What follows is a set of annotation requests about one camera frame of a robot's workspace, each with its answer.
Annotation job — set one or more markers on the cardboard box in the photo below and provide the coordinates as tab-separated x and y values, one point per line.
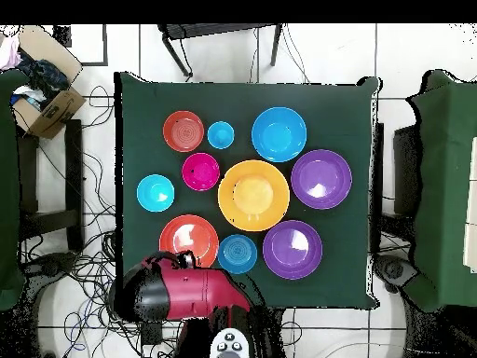
56	112

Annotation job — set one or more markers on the magenta bowl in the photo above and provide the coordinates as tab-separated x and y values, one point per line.
201	171

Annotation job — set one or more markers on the black bench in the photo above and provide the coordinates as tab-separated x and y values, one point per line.
74	167

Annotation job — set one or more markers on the green cloth covered table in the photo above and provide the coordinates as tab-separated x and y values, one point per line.
443	186
9	186

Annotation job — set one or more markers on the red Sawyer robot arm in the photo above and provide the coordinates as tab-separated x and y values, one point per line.
208	294

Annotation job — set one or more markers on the black metal chair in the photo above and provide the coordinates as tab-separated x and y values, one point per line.
208	30

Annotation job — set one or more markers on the blue cup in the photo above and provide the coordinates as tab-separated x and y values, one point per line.
220	135

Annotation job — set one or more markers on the black power adapter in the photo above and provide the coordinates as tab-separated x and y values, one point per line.
151	332

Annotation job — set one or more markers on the pale pink cloth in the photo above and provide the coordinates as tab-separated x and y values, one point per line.
9	54

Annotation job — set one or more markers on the glossy red bowl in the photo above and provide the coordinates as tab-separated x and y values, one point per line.
186	235

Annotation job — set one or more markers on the dark blue cloth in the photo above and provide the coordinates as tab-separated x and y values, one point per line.
44	76

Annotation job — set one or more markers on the dark green tablecloth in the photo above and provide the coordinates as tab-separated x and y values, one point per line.
149	93

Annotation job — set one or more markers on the black floor box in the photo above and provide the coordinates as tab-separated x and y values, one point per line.
62	35

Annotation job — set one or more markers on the purple bowl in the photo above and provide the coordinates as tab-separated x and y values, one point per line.
321	179
292	250

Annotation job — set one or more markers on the large blue bowl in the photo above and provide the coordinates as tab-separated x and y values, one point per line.
278	134

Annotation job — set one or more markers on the white box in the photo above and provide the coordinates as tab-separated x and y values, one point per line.
472	186

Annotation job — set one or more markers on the dark grey pedestal foot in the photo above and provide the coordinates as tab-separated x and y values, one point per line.
52	264
395	269

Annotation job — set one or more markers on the cyan ribbed bowl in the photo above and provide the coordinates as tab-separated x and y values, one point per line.
155	193

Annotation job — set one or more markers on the large orange bowl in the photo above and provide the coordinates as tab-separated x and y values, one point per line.
253	195

